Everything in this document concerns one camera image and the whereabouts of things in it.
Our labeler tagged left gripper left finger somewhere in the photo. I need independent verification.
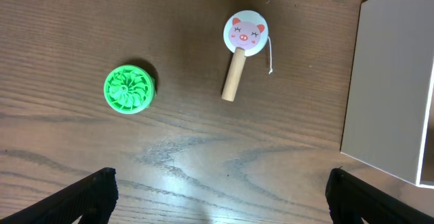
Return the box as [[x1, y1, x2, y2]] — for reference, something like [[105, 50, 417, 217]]
[[1, 168, 119, 224]]

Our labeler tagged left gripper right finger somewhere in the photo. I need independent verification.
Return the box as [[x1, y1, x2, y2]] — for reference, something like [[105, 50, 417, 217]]
[[325, 168, 433, 224]]

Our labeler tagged white cardboard box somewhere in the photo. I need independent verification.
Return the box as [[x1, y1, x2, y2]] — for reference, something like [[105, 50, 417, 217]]
[[340, 0, 433, 189]]

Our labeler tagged green round spinner toy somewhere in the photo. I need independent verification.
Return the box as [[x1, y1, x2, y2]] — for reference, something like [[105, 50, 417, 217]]
[[103, 64, 157, 115]]

